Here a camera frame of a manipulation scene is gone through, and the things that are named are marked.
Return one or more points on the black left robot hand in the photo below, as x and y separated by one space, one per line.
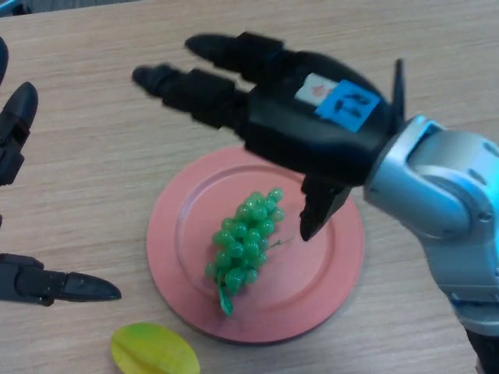
13 132

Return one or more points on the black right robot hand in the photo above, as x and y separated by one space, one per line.
296 128

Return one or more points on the green grapes bunch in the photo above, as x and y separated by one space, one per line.
245 237

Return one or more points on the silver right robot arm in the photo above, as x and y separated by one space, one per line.
440 187

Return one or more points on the pink round plate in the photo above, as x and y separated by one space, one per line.
292 292

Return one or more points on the yellow green starfruit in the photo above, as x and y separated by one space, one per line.
156 350

